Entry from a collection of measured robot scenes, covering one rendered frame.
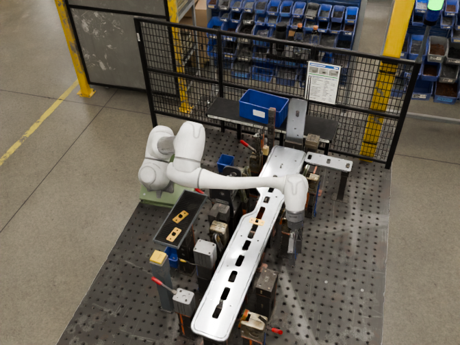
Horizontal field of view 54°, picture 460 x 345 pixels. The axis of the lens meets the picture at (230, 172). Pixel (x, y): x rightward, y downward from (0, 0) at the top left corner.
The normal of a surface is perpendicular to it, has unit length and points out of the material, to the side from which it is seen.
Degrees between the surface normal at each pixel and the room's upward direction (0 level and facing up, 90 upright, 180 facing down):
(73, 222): 0
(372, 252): 0
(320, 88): 90
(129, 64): 94
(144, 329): 0
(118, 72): 94
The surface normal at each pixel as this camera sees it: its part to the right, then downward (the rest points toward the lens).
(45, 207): -0.03, -0.72
